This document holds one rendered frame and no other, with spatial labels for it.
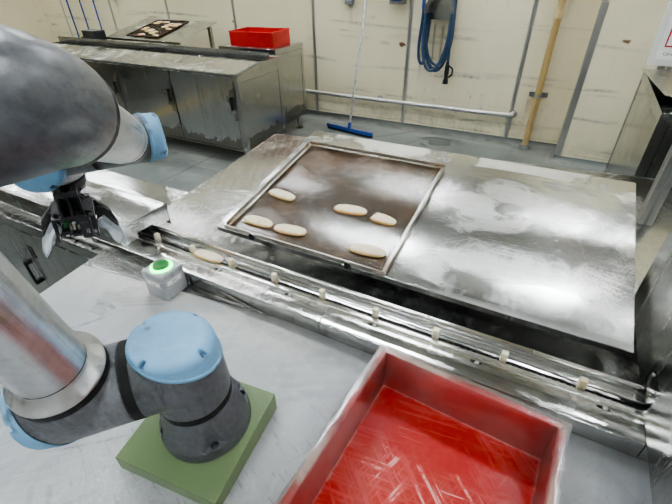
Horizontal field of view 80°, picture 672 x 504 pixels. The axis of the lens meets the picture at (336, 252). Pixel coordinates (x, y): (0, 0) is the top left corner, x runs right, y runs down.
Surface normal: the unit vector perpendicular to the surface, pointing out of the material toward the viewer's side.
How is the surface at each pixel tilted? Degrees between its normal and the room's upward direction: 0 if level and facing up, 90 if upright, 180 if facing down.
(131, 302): 0
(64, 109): 89
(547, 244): 10
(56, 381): 102
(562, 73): 90
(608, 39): 90
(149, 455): 4
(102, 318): 0
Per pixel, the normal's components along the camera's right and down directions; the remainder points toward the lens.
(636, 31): -0.47, 0.52
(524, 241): -0.10, -0.71
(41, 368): 0.74, 0.53
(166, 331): 0.10, -0.79
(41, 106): 0.94, 0.15
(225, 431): 0.68, 0.18
